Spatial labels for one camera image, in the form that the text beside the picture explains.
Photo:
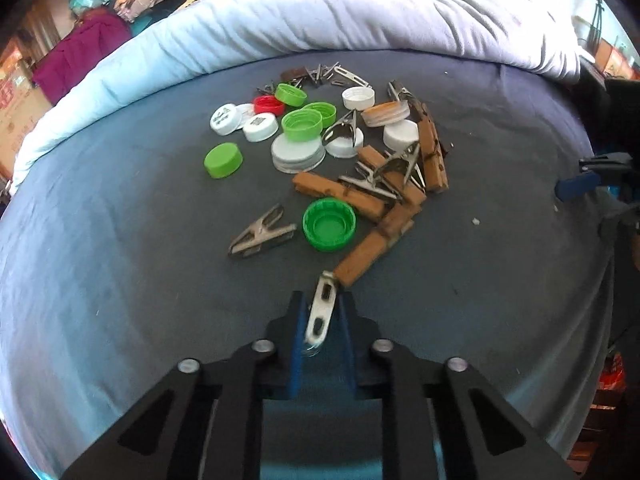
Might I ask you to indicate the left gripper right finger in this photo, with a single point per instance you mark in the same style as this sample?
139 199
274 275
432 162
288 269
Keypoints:
440 420

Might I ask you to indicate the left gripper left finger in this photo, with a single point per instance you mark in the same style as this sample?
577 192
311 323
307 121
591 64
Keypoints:
203 421

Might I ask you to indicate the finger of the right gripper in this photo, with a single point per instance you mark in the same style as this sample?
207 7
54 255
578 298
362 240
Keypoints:
612 171

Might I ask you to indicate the metal clip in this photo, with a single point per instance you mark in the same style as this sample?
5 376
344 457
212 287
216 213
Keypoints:
320 314

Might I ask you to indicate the wooden clothespin right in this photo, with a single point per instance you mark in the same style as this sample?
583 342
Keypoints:
433 164

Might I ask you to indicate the wooden clothespin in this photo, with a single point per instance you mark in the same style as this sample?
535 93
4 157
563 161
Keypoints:
433 164
314 185
373 247

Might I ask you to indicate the light blue quilt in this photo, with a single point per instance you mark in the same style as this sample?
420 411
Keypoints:
212 35

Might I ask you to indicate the dark blue bed sheet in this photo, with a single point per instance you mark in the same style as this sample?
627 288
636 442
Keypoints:
115 265

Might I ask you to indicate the wooden clothespin lower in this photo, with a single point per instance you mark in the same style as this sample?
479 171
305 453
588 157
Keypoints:
373 247

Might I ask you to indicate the silver metal clothespin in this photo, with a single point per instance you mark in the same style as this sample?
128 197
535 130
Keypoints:
262 234

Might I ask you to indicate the orange white jar lid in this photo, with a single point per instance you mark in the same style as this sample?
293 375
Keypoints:
385 114

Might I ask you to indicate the wooden clothespin left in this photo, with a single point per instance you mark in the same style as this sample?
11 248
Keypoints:
314 185

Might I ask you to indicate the dark green open cap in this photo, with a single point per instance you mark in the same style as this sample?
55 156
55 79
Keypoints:
329 224

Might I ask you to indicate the white cap upper right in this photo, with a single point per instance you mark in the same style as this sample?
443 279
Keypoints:
358 98

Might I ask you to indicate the light green closed cap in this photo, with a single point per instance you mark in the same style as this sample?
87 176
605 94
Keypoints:
223 160

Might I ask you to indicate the large white jar lid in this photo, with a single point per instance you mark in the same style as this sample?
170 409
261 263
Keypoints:
292 157

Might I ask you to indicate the green open cap centre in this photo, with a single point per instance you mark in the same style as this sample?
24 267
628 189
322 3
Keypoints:
302 125

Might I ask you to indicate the white cap with label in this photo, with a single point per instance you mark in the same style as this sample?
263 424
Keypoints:
261 127

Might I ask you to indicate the white printed cap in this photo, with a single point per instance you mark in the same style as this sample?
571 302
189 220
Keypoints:
226 119

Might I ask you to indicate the green cap top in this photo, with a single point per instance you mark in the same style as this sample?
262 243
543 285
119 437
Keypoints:
290 95

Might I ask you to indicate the red bottle cap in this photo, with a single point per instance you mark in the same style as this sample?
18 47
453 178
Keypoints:
268 104

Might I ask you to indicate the cardboard boxes stack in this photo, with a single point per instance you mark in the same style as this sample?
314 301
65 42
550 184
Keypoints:
22 105

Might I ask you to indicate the magenta garment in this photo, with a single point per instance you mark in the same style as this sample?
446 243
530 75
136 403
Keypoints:
96 34

